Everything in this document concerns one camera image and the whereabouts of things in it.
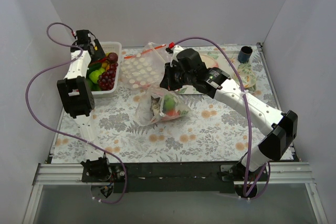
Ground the dotted zip top bag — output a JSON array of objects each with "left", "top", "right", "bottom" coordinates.
[{"left": 134, "top": 88, "right": 191, "bottom": 126}]

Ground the dotted zip bag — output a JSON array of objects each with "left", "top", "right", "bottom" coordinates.
[
  {"left": 119, "top": 42, "right": 171, "bottom": 89},
  {"left": 134, "top": 88, "right": 191, "bottom": 126}
]

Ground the grey toy fish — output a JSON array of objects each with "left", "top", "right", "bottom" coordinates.
[{"left": 151, "top": 96, "right": 162, "bottom": 121}]

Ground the orange carrot toy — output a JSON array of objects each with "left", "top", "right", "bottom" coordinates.
[{"left": 166, "top": 110, "right": 181, "bottom": 117}]

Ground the dark purple plum toy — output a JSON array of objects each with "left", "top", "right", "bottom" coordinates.
[{"left": 102, "top": 52, "right": 118, "bottom": 64}]

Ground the green lime toy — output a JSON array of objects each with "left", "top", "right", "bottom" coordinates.
[{"left": 89, "top": 68, "right": 105, "bottom": 84}]

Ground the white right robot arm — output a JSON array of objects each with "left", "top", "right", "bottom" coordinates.
[{"left": 160, "top": 46, "right": 298, "bottom": 181}]

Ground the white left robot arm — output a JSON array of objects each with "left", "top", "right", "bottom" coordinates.
[{"left": 57, "top": 29, "right": 112, "bottom": 182}]

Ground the green watermelon ball toy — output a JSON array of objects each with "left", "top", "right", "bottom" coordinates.
[{"left": 162, "top": 94, "right": 176, "bottom": 113}]

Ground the pink beige round plate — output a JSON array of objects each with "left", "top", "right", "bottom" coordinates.
[{"left": 200, "top": 54, "right": 219, "bottom": 68}]

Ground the white plastic fruit basket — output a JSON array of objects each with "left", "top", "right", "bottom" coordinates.
[{"left": 86, "top": 41, "right": 123, "bottom": 98}]

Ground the floral serving tray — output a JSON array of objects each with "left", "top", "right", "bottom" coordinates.
[{"left": 176, "top": 50, "right": 253, "bottom": 94}]

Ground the purple grape bunch toy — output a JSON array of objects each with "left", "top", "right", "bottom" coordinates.
[{"left": 97, "top": 63, "right": 118, "bottom": 91}]

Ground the green orange mango toy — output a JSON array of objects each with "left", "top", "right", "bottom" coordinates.
[{"left": 86, "top": 79, "right": 101, "bottom": 92}]

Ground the dark blue cup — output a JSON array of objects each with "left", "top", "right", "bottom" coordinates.
[{"left": 238, "top": 46, "right": 253, "bottom": 63}]

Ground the floral patterned bowl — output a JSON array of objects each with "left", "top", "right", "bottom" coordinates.
[{"left": 237, "top": 69, "right": 257, "bottom": 89}]

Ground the floral tablecloth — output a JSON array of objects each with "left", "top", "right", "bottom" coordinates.
[{"left": 50, "top": 46, "right": 278, "bottom": 164}]

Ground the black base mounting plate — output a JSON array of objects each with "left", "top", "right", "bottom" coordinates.
[{"left": 80, "top": 157, "right": 270, "bottom": 198}]

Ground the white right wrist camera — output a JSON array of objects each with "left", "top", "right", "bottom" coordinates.
[{"left": 165, "top": 42, "right": 184, "bottom": 57}]

